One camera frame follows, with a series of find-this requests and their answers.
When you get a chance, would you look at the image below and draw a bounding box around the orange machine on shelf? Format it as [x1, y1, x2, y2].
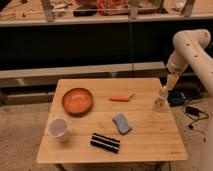
[73, 0, 164, 17]

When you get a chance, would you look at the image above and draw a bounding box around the wooden folding table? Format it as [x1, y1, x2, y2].
[37, 78, 188, 164]

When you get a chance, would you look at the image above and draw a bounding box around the long wooden bench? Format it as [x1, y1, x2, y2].
[0, 62, 166, 105]

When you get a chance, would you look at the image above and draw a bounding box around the black power adapter with cable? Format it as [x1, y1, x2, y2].
[182, 106, 210, 134]

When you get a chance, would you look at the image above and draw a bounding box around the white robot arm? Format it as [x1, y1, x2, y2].
[166, 29, 213, 171]

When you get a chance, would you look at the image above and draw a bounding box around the orange carrot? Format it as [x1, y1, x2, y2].
[109, 93, 135, 102]

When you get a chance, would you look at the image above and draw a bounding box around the blue hanging cable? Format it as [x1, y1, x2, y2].
[128, 13, 135, 72]

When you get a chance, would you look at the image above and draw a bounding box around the black white striped block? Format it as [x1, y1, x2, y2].
[90, 133, 120, 153]

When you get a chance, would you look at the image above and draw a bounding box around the black box on floor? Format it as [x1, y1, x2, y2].
[167, 90, 185, 107]

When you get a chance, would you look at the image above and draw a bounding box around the blue sponge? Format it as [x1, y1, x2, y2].
[112, 114, 132, 135]

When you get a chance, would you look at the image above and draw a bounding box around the white plastic cup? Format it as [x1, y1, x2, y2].
[48, 118, 70, 143]

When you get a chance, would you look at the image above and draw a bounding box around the orange bowl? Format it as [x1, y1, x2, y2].
[61, 88, 93, 115]

